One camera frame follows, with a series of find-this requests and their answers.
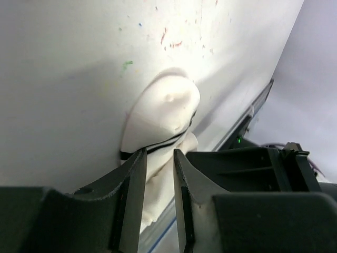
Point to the aluminium rail frame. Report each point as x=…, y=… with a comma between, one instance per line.
x=224, y=123

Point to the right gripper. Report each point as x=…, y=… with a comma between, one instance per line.
x=258, y=169

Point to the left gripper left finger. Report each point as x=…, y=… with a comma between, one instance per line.
x=107, y=212

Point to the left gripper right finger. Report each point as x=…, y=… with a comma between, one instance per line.
x=197, y=224

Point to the white sock black stripes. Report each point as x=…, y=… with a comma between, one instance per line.
x=160, y=122

